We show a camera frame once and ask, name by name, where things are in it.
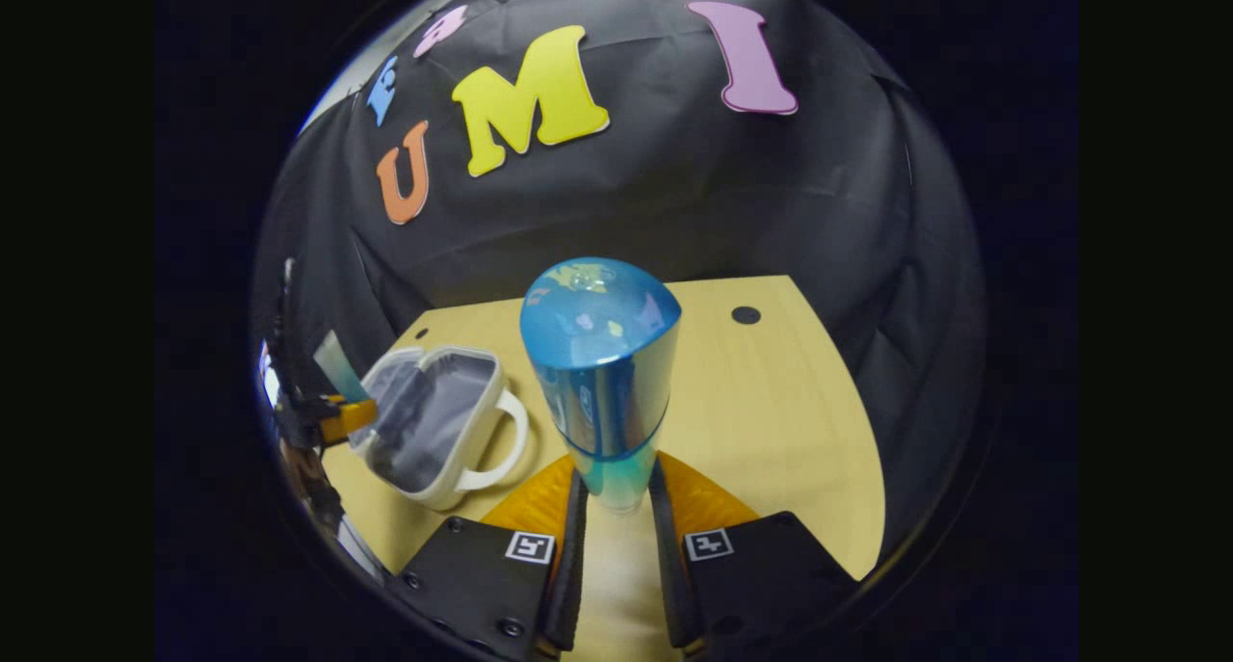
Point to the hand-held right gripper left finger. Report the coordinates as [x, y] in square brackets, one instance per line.
[575, 566]

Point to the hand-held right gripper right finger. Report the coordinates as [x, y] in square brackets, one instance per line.
[665, 566]

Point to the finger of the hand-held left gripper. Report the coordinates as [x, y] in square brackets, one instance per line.
[352, 419]

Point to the clear skin care tube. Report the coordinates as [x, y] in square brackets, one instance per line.
[339, 368]

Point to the white suitcase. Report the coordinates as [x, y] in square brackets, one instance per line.
[433, 421]

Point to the blue skin care bottle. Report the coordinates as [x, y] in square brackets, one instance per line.
[602, 354]

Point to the black backdrop cloth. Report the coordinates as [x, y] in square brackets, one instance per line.
[674, 190]

